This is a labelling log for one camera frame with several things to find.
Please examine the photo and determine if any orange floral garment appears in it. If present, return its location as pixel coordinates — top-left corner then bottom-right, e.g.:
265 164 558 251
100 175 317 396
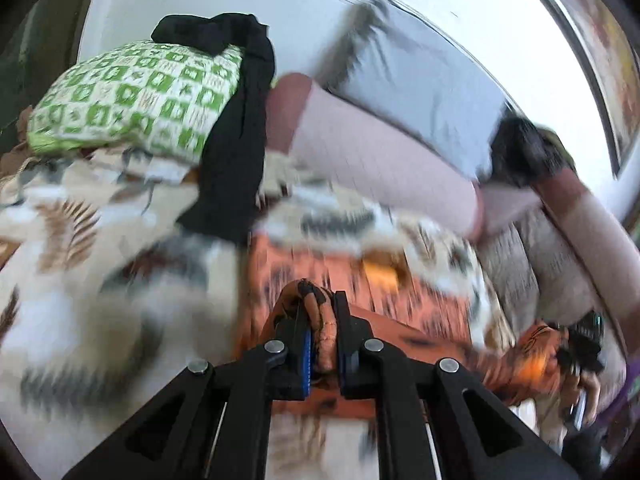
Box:
234 239 567 422

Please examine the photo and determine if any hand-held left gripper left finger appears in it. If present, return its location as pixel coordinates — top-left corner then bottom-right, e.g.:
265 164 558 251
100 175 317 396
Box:
64 280 315 480

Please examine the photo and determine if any green patterned pillow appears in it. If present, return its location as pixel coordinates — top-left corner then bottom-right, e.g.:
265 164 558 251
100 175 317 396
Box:
27 40 245 167

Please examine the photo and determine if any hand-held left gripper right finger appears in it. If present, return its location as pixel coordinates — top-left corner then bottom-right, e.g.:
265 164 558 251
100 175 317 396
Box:
333 291 582 480

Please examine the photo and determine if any striped beige cushion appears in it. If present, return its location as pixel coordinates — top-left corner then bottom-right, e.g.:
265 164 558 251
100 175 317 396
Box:
475 204 626 441

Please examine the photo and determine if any framed wall picture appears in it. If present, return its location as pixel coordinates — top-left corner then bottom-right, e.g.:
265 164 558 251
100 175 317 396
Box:
515 0 640 177

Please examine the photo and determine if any grey pillow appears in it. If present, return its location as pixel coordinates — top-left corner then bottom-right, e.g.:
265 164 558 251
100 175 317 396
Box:
314 0 512 182

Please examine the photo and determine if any leaf-print fleece blanket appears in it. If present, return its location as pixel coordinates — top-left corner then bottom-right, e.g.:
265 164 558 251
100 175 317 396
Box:
0 144 506 480

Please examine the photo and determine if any dark furry cloth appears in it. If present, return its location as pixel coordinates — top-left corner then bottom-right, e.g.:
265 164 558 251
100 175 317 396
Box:
487 117 577 192

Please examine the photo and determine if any person's right hand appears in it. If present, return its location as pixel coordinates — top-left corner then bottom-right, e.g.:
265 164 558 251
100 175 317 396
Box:
575 373 603 423

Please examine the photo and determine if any black garment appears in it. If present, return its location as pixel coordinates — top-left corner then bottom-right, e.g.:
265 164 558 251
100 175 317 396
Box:
150 12 277 247

